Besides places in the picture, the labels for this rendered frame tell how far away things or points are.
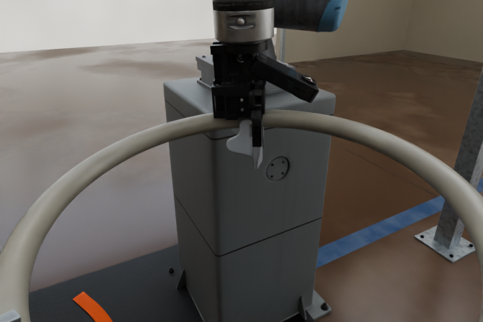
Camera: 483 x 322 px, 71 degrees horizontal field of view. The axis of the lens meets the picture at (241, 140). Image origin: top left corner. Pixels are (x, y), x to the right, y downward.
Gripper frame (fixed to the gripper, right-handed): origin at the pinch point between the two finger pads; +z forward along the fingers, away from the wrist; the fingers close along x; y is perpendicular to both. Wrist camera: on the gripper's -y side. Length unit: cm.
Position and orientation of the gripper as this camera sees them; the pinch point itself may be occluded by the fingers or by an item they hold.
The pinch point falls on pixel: (260, 154)
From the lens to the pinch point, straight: 60.8
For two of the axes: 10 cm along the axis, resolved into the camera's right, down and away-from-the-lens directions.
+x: -0.9, 4.5, -8.9
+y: -9.9, -0.1, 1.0
